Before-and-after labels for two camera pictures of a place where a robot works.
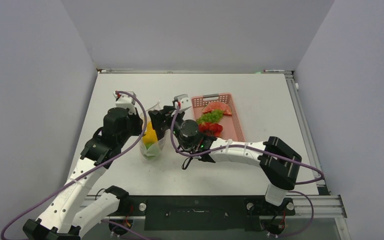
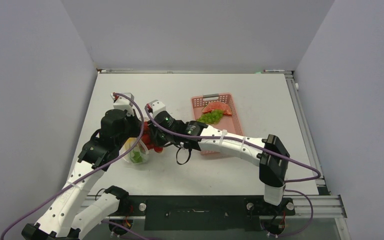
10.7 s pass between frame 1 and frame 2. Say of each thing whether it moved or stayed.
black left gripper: stayed
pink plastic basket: stayed
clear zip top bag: moved
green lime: moved
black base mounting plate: stayed
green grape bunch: stayed
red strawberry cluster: moved
